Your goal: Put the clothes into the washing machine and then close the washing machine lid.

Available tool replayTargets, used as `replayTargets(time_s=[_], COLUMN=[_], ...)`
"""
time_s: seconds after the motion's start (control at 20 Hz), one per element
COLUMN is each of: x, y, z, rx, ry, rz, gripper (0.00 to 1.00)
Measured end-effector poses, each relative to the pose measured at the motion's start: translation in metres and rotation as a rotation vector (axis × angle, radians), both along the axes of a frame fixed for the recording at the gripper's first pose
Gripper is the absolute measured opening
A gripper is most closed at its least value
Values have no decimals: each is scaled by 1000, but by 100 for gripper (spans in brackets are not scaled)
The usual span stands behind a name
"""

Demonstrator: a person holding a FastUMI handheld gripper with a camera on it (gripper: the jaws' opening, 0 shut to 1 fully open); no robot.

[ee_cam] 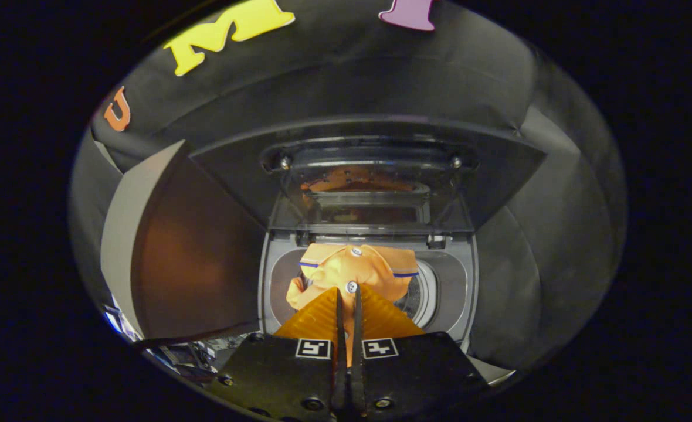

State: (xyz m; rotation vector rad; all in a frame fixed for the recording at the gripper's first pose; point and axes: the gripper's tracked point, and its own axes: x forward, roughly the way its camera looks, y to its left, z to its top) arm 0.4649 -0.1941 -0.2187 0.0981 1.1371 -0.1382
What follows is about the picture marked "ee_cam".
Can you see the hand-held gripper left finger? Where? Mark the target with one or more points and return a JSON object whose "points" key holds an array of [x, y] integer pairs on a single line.
{"points": [[340, 351]]}

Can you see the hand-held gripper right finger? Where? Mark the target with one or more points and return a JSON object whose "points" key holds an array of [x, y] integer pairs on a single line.
{"points": [[356, 351]]}

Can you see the orange polo shirt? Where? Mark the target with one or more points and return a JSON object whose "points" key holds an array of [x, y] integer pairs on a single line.
{"points": [[346, 269]]}

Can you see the dark washing machine lid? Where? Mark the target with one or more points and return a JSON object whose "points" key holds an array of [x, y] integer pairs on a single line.
{"points": [[234, 170]]}

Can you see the white electronic equipment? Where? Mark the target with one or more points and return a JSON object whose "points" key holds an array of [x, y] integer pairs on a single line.
{"points": [[182, 357]]}

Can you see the grey metal cabinet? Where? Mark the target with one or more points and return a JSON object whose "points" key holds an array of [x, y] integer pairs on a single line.
{"points": [[199, 264]]}

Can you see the black backdrop cloth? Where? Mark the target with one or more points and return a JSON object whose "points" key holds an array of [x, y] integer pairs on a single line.
{"points": [[352, 76]]}

